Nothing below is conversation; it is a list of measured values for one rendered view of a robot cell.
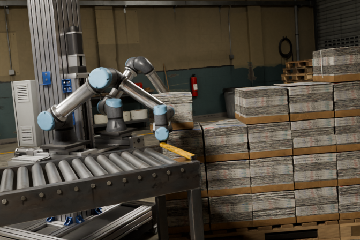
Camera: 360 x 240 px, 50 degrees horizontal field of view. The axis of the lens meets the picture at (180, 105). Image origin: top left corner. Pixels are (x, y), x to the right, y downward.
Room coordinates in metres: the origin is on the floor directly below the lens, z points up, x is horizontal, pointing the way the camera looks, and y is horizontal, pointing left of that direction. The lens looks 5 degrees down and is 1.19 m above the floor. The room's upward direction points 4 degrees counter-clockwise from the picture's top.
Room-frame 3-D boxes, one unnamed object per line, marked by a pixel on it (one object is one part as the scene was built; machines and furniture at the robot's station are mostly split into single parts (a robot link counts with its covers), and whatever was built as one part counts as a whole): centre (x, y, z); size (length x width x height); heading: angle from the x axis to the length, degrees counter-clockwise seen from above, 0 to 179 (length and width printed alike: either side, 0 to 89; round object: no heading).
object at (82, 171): (1.78, 0.48, 0.77); 0.47 x 0.05 x 0.05; 22
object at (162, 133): (2.11, 0.11, 0.88); 0.11 x 0.08 x 0.09; 2
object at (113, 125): (2.83, 0.48, 0.87); 0.15 x 0.15 x 0.10
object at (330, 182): (2.69, -0.43, 0.40); 1.16 x 0.38 x 0.51; 91
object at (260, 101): (2.69, -0.56, 0.95); 0.38 x 0.29 x 0.23; 2
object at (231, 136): (2.69, -0.42, 0.42); 1.17 x 0.39 x 0.83; 91
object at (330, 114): (2.70, -0.85, 0.86); 0.38 x 0.29 x 0.04; 2
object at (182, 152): (1.94, 0.03, 0.81); 0.43 x 0.03 x 0.02; 22
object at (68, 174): (1.75, 0.54, 0.77); 0.47 x 0.05 x 0.05; 22
